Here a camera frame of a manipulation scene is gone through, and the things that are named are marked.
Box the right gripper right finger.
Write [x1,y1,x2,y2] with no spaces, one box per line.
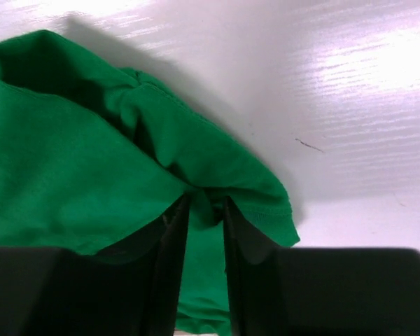
[223,198,420,335]

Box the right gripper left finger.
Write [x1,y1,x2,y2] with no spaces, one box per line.
[0,195,190,335]

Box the green t-shirt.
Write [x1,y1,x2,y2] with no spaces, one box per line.
[0,30,299,335]

